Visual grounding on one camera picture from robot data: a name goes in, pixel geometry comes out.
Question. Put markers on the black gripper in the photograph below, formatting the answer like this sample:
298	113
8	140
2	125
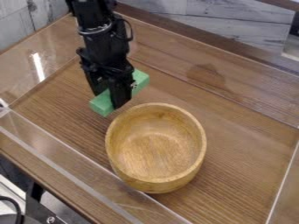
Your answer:
103	56

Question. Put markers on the green rectangular block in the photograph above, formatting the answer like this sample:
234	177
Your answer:
102	104

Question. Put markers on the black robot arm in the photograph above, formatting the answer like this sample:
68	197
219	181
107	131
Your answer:
99	8

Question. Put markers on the brown wooden bowl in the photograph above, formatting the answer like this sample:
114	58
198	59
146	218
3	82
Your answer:
156	145

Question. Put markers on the clear acrylic tray enclosure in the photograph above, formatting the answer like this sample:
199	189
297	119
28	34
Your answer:
238	89

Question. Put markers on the black metal table bracket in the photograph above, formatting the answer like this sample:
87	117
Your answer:
36	211

